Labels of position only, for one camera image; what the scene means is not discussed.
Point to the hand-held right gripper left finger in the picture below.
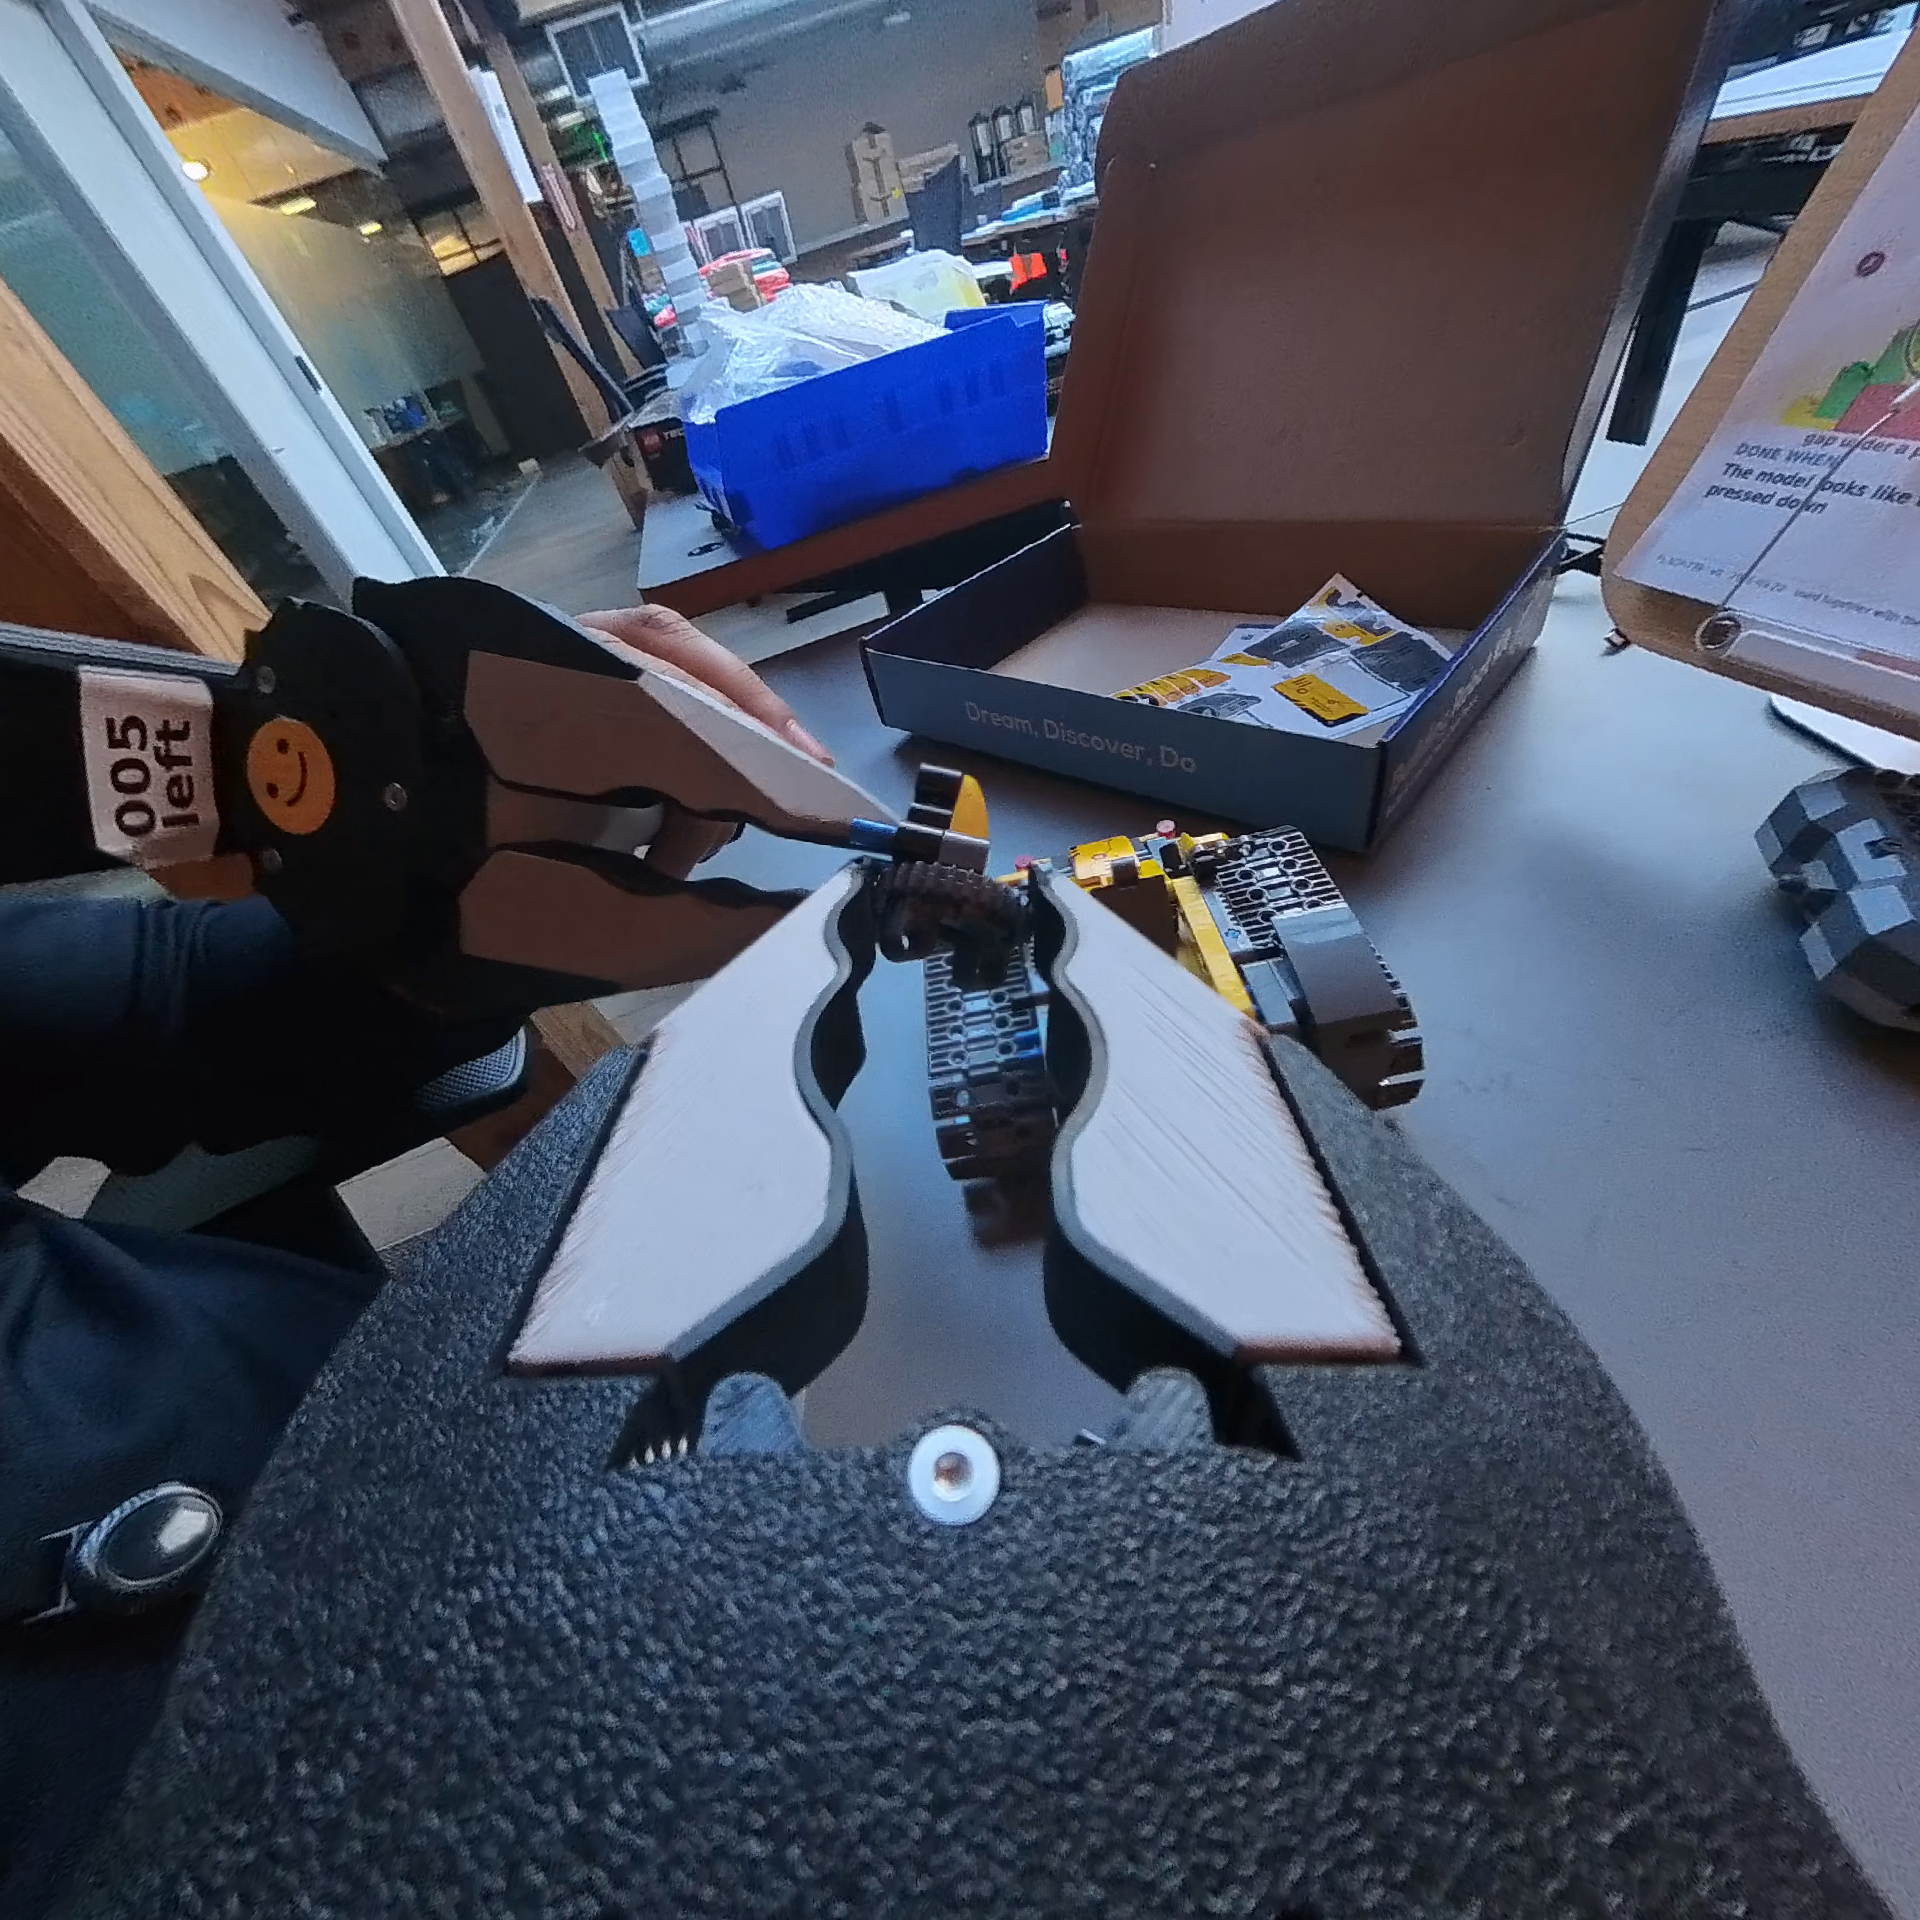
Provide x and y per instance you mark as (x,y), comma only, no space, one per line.
(689,1187)

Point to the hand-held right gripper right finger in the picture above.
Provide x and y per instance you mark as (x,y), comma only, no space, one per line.
(1234,1187)

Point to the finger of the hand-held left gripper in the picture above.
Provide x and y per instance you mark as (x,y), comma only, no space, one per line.
(614,909)
(646,737)

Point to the yellow grey toy bulldozer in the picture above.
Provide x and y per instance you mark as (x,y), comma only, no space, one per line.
(1323,931)

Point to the grey desk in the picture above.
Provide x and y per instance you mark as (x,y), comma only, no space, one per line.
(1680,1200)

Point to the person's left hand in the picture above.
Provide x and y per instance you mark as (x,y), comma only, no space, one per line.
(704,654)

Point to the wooden table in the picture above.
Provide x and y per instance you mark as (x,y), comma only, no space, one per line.
(811,538)

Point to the blue plastic bin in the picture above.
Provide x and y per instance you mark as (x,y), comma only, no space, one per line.
(871,435)

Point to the white plastic bag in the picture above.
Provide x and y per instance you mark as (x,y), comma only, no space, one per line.
(795,337)

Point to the navy box base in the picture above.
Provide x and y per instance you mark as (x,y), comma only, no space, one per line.
(1200,737)

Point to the person's dark blue jacket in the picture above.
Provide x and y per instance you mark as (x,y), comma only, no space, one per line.
(152,1260)

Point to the printed booklet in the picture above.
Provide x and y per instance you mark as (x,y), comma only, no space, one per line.
(1307,663)

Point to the black toy part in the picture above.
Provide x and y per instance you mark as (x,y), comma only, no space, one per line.
(1858,902)

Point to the open cardboard box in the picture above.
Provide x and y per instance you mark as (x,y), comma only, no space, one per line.
(1351,271)

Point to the instruction sheet board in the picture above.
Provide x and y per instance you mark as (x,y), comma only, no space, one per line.
(1800,420)

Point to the wooden post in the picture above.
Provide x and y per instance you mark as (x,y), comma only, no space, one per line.
(104,509)

